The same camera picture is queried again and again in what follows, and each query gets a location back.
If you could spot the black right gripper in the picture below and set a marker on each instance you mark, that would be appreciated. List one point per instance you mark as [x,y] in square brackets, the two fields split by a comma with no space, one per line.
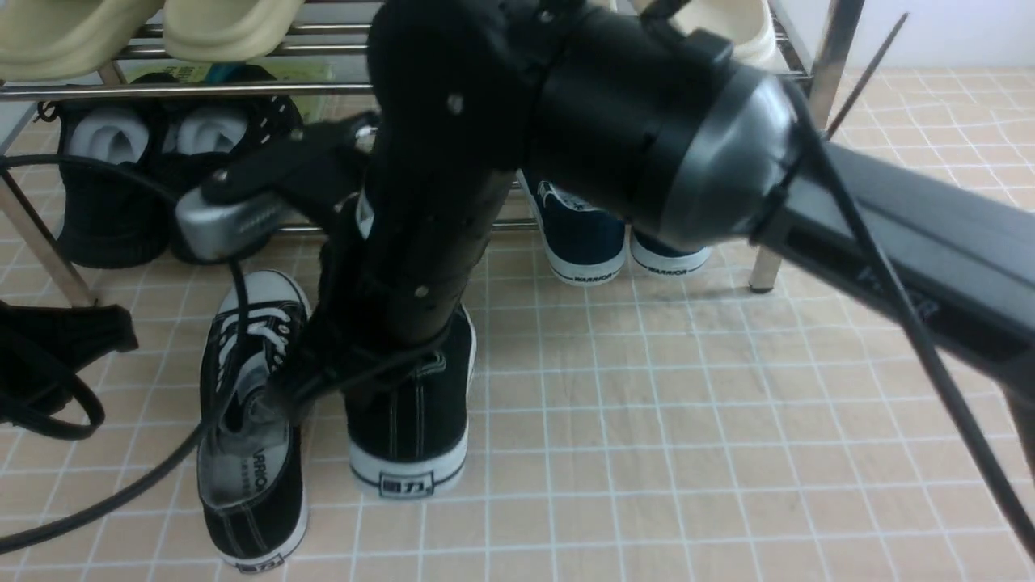
[407,195]

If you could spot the black canvas sneaker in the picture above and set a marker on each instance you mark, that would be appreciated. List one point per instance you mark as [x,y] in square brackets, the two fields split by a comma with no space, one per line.
[412,442]
[249,475]

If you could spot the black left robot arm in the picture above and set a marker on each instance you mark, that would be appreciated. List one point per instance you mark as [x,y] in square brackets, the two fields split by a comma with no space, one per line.
[42,352]

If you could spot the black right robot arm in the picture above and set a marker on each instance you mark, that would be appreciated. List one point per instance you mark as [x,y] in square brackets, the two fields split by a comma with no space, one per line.
[667,132]

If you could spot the navy canvas shoe left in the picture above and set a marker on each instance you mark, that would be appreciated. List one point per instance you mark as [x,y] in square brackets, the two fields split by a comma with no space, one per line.
[585,246]

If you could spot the navy canvas shoe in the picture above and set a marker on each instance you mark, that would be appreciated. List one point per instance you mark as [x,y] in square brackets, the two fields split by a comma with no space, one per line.
[585,246]
[661,260]

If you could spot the navy canvas shoe right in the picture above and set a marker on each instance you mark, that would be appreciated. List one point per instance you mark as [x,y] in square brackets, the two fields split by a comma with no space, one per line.
[661,260]

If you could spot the silver metal shoe rack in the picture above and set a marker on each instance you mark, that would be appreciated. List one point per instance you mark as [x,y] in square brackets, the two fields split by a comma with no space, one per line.
[820,77]

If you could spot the black mesh sneaker right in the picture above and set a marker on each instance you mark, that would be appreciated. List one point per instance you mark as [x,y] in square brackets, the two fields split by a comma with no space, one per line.
[205,134]

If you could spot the black mesh sneaker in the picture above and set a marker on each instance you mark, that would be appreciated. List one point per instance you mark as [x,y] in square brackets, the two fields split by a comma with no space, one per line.
[109,222]
[205,134]

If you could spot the beige slipper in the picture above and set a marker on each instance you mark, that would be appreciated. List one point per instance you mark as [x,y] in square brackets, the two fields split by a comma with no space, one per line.
[225,31]
[55,40]

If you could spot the cream slipper far right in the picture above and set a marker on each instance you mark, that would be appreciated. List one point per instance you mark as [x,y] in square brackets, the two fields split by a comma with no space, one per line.
[747,24]

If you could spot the black mesh sneaker left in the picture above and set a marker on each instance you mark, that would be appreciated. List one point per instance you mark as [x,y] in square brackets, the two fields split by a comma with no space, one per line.
[109,222]

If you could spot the beige slipper far left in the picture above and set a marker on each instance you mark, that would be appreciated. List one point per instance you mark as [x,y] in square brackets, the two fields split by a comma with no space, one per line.
[55,40]

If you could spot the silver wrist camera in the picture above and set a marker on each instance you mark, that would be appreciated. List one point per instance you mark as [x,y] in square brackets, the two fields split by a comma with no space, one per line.
[213,232]

